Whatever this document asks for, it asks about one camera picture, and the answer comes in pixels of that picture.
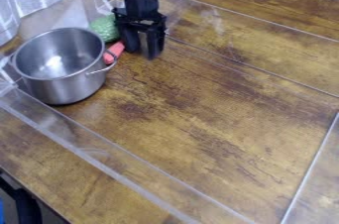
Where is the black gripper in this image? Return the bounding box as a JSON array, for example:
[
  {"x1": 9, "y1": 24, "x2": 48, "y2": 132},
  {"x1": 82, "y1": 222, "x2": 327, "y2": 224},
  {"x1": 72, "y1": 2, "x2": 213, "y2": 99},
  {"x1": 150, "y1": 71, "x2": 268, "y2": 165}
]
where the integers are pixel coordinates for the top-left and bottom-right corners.
[{"x1": 112, "y1": 0, "x2": 166, "y2": 59}]

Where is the stainless steel pot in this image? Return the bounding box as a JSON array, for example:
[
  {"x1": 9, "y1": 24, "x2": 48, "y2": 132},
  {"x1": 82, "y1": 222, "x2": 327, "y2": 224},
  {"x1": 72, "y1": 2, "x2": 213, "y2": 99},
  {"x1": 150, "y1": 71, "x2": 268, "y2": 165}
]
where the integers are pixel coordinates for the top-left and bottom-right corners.
[{"x1": 9, "y1": 28, "x2": 117, "y2": 105}]

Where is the clear acrylic table barrier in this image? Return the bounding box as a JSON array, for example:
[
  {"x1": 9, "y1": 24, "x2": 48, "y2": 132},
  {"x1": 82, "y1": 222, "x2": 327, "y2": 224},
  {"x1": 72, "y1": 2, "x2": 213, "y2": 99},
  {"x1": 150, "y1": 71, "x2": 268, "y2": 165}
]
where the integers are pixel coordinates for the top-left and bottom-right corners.
[{"x1": 0, "y1": 0, "x2": 339, "y2": 224}]

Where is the black table leg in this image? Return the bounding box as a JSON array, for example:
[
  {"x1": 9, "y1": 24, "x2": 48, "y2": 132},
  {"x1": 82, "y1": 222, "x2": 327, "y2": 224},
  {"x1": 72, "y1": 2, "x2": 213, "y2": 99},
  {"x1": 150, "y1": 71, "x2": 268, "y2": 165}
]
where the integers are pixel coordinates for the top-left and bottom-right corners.
[{"x1": 0, "y1": 176, "x2": 42, "y2": 224}]

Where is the green bumpy toy vegetable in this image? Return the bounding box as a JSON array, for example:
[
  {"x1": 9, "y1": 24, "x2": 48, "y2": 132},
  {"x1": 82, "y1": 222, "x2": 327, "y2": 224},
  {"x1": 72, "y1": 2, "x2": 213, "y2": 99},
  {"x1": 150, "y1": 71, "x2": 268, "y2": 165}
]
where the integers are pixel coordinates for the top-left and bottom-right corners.
[{"x1": 89, "y1": 15, "x2": 118, "y2": 43}]

